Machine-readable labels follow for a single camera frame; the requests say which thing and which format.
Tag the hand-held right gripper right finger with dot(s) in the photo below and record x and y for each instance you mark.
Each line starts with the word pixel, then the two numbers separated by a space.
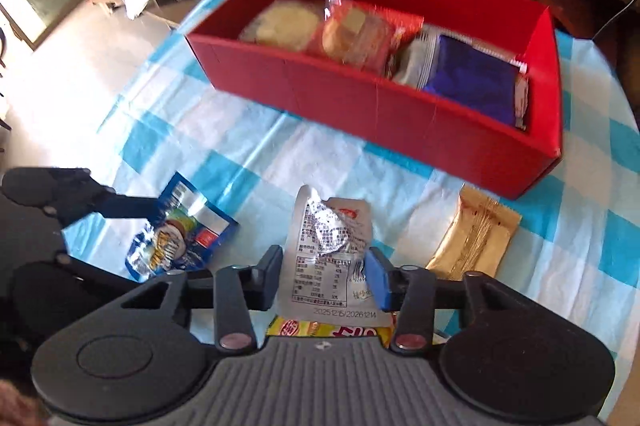
pixel 380 286

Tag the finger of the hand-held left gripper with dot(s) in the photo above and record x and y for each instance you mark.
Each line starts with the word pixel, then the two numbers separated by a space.
pixel 125 205
pixel 100 273

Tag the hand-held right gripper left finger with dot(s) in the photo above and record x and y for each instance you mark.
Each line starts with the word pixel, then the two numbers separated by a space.
pixel 272 278

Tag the red and silver candy packet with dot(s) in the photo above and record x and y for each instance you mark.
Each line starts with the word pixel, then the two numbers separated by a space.
pixel 320 246

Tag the blue cookie packet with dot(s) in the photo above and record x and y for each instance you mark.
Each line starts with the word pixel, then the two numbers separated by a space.
pixel 175 241

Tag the red cardboard box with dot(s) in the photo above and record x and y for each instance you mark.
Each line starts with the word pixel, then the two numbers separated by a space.
pixel 350 105

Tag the purple snack packet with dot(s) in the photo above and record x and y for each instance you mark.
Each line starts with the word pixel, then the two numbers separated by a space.
pixel 470 80

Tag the green and white wafer packet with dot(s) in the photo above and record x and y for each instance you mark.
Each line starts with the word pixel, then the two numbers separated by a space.
pixel 412 63

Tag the pink clear cake packet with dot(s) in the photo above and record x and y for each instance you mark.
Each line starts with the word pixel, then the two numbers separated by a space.
pixel 350 35

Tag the yellow snack packet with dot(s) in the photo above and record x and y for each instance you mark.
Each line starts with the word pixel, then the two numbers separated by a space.
pixel 320 330

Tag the gold snack packet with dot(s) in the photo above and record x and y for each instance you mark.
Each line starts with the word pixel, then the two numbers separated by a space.
pixel 475 236

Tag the blue checkered tablecloth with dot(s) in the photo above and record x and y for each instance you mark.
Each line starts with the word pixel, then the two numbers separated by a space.
pixel 280 145

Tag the pale round cake packet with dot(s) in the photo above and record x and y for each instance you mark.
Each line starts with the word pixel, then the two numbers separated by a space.
pixel 285 25

